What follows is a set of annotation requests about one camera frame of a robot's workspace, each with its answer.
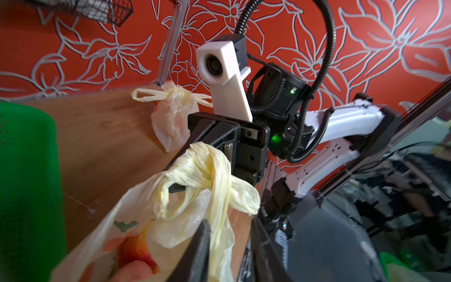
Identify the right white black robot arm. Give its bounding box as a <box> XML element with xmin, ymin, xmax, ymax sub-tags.
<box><xmin>182</xmin><ymin>1</ymin><xmax>401</xmax><ymax>224</ymax></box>

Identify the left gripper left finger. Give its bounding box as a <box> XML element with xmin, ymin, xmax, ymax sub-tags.
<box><xmin>166</xmin><ymin>219</ymin><xmax>211</xmax><ymax>282</ymax></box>

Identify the black wire wall basket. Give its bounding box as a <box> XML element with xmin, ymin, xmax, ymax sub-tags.
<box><xmin>26</xmin><ymin>0</ymin><xmax>134</xmax><ymax>27</ymax></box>

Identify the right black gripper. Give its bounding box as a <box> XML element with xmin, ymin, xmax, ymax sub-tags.
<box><xmin>165</xmin><ymin>112</ymin><xmax>270</xmax><ymax>186</ymax></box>

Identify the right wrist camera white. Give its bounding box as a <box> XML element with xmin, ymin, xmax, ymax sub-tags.
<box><xmin>196</xmin><ymin>34</ymin><xmax>253</xmax><ymax>122</ymax></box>

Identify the green plastic basket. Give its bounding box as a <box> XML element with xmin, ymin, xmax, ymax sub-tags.
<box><xmin>1</xmin><ymin>102</ymin><xmax>67</xmax><ymax>282</ymax></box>

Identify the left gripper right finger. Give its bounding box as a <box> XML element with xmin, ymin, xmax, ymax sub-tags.
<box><xmin>250</xmin><ymin>217</ymin><xmax>292</xmax><ymax>282</ymax></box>

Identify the white orange-print plastic bag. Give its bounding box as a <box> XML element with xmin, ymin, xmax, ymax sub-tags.
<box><xmin>51</xmin><ymin>142</ymin><xmax>261</xmax><ymax>282</ymax></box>

